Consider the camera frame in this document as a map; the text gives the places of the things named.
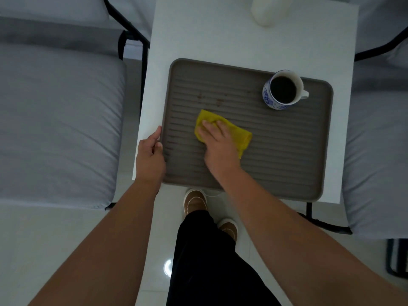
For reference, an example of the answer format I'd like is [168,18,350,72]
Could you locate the person's right hand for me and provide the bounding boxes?
[198,120,242,184]

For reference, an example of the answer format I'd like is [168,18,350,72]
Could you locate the grey chair back cushion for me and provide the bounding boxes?
[353,0,408,62]
[0,0,111,30]

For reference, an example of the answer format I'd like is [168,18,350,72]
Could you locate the brown white slipper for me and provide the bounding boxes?
[183,188,208,217]
[217,218,239,242]

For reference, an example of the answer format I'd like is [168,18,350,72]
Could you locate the white cylindrical bottle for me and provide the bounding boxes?
[251,0,294,28]

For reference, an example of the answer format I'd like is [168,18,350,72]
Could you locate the person's right forearm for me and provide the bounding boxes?
[219,169,408,306]

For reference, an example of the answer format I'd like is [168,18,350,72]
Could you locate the grey ribbed tray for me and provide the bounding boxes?
[160,58,334,202]

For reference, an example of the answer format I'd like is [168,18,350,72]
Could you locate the person's left forearm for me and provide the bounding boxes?
[28,180,175,306]

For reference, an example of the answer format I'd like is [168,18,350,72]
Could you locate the person's left hand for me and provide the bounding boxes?
[135,126,167,188]

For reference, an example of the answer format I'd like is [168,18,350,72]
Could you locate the person's black trousers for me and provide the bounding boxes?
[166,210,283,306]

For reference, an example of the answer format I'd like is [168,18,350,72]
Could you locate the grey chair seat cushion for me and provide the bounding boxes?
[342,89,408,240]
[0,42,127,210]

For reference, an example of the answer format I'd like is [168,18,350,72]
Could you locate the blue and white cup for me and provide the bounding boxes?
[262,70,310,111]

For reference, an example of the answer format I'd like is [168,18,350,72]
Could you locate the black metal chair frame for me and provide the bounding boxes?
[102,0,151,116]
[298,27,408,235]

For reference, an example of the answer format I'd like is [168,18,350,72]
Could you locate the yellow cleaning cloth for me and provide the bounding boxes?
[194,109,252,159]

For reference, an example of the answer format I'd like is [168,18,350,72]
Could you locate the dark coffee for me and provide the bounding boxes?
[270,76,297,104]

